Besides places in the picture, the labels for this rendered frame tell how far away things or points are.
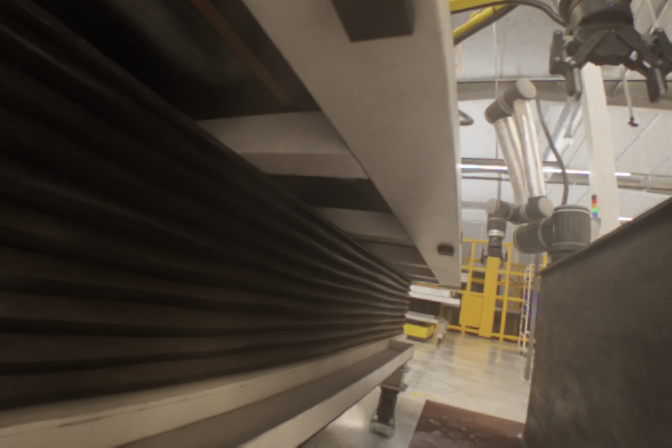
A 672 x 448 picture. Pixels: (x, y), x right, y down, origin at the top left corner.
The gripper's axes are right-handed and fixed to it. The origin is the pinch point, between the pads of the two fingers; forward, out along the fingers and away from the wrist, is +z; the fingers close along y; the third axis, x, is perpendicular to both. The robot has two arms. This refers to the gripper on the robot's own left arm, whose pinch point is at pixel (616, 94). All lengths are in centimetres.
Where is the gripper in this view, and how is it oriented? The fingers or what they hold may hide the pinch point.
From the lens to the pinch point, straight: 48.8
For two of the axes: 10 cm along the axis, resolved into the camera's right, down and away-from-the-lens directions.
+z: -2.1, 9.3, -2.8
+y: 9.0, 0.7, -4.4
